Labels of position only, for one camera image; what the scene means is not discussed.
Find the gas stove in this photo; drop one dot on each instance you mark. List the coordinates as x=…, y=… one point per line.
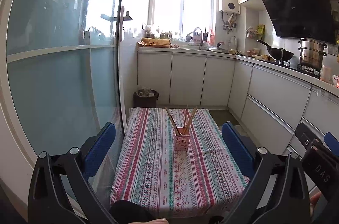
x=294, y=66

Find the white base cabinets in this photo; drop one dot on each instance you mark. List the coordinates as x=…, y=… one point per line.
x=275, y=91

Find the pink perforated chopstick holder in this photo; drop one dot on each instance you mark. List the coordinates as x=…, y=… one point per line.
x=182, y=143

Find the patterned striped tablecloth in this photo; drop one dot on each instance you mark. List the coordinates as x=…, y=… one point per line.
x=153, y=165

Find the steel pot lid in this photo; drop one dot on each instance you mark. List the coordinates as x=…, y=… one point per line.
x=218, y=49

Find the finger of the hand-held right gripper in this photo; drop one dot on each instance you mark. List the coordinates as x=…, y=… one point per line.
x=304, y=136
x=332, y=140

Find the white kettle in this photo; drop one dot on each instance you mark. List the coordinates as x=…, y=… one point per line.
x=233, y=42

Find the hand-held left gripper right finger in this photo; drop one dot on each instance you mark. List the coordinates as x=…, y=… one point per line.
x=235, y=147

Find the person's leg in dark pants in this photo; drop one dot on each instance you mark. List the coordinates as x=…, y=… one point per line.
x=127, y=213

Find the brown paper bag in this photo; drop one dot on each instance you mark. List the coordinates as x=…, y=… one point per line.
x=153, y=42

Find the person's right hand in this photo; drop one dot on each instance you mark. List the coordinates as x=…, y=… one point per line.
x=315, y=204

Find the wall power outlet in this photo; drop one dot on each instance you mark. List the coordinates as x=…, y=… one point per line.
x=333, y=50

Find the red bottle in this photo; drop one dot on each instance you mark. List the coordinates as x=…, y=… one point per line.
x=212, y=36

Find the black range hood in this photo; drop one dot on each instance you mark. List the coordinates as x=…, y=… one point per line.
x=299, y=6

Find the steel steamer pot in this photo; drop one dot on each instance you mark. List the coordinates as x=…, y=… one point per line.
x=311, y=57

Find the yellow green hanging cloth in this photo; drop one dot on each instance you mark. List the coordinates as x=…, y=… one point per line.
x=261, y=29

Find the frosted glass sliding door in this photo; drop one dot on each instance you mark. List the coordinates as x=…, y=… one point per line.
x=58, y=81

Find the kitchen window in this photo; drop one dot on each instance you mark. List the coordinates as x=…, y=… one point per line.
x=196, y=6

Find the bunch of wooden chopsticks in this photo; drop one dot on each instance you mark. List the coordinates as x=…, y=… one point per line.
x=188, y=120

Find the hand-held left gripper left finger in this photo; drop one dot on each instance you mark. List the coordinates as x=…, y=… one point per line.
x=100, y=147

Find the black wok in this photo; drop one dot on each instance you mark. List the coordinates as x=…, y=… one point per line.
x=283, y=54

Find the white plastic jar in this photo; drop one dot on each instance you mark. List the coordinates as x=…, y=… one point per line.
x=325, y=73

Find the dark trash bin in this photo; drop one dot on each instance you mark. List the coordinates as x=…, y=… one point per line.
x=144, y=100

